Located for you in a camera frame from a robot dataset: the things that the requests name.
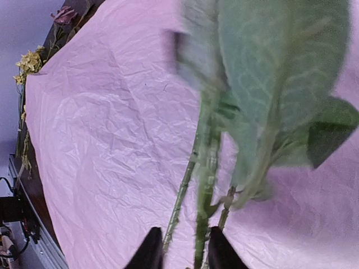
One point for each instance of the pale pink rose stem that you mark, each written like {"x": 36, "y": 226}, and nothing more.
{"x": 273, "y": 65}

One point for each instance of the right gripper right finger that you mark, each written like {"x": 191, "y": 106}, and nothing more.
{"x": 221, "y": 254}

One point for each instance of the front aluminium rail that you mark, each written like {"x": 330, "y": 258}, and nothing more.
{"x": 43, "y": 250}

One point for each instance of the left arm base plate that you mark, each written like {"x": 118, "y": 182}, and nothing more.
{"x": 16, "y": 208}

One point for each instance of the purple wrapping paper sheet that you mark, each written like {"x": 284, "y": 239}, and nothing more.
{"x": 112, "y": 131}

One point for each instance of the pink carnation stem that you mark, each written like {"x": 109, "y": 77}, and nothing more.
{"x": 207, "y": 167}

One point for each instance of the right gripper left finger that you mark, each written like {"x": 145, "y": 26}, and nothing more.
{"x": 149, "y": 254}

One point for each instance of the fake flower bunch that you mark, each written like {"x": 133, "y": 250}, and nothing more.
{"x": 67, "y": 22}

